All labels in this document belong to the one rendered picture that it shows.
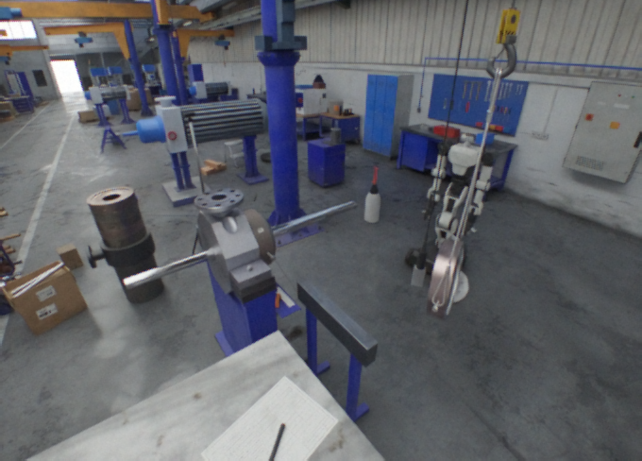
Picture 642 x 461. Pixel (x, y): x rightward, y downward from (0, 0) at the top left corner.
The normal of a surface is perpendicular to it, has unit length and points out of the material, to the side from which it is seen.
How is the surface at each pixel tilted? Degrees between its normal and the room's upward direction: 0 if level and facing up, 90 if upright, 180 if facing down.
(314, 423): 0
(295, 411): 0
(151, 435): 0
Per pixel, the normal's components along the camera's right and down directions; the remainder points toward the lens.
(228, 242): 0.43, -0.35
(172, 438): 0.00, -0.88
